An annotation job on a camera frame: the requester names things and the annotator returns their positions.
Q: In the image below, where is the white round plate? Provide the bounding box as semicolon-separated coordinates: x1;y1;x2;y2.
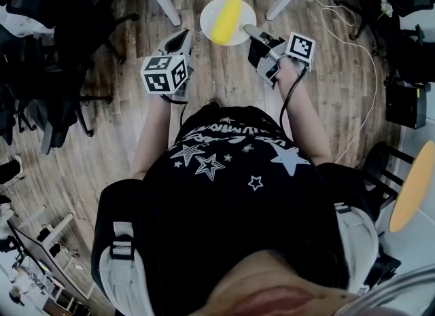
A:
199;0;258;47

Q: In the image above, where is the yellow corn cob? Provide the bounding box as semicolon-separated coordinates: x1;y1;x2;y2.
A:
211;0;243;46

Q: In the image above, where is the round yellow side table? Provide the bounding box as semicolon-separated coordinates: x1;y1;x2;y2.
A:
389;139;435;234

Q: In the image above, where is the person's chin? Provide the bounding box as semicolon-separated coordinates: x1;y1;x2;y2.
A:
190;249;358;316

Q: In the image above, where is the black computer case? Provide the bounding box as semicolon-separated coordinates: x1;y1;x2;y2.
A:
385;82;432;130

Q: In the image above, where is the white floor cable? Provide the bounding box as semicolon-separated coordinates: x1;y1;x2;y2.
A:
312;0;379;165

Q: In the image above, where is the person's black star-print shirt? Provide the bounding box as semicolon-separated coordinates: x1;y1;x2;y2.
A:
91;103;375;316

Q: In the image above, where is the black slatted chair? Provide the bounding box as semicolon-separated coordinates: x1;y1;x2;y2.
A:
362;141;415;222

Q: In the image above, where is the small green plant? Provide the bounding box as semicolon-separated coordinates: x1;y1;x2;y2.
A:
377;0;394;20

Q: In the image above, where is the grey headset rim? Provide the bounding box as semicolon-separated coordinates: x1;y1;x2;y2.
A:
339;263;435;316

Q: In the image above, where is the person's left forearm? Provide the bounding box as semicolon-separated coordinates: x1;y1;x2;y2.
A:
130;94;171;181

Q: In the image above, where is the cluttered office desk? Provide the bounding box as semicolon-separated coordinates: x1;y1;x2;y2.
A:
0;219;94;316

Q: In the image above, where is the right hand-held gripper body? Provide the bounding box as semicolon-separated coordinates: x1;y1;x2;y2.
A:
255;31;315;88

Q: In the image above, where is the person's right forearm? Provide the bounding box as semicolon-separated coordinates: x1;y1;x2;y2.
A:
277;56;332;166

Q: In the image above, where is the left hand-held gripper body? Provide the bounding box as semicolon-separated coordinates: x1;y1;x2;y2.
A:
140;51;195;105

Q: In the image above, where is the grey harness strap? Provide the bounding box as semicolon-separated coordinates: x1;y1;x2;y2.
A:
334;202;380;295
98;221;152;316

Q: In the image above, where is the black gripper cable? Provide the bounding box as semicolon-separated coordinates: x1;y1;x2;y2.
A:
280;66;309;128
159;93;190;127

